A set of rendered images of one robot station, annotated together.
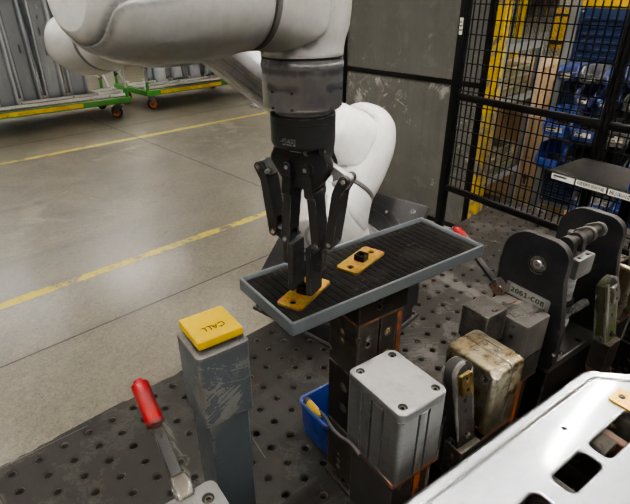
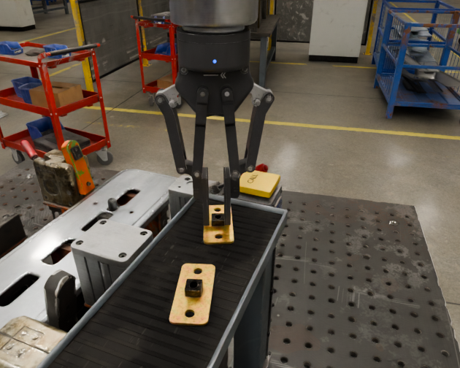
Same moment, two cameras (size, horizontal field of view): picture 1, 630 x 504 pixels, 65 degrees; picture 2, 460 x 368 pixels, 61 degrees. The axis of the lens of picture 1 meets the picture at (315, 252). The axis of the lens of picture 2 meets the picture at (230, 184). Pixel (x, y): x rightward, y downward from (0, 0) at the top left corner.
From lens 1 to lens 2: 0.96 m
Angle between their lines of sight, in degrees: 115
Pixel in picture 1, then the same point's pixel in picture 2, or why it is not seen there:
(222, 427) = not seen: hidden behind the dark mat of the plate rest
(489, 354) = (20, 336)
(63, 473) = (411, 336)
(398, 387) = (109, 232)
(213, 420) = not seen: hidden behind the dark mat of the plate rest
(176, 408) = not seen: outside the picture
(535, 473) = (0, 319)
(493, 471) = (36, 306)
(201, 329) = (256, 174)
